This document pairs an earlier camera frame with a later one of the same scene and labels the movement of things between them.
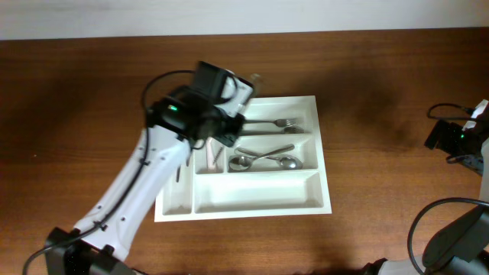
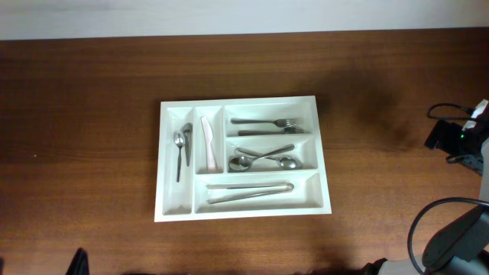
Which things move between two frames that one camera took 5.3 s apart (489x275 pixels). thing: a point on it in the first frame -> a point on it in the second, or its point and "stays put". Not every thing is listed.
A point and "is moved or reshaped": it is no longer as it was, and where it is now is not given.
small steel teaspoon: [177, 176] is moved or reshaped
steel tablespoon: [241, 162] stays put
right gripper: [444, 143] stays put
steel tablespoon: [287, 161] stays put
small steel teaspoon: [217, 156] is moved or reshaped
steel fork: [280, 122] stays put
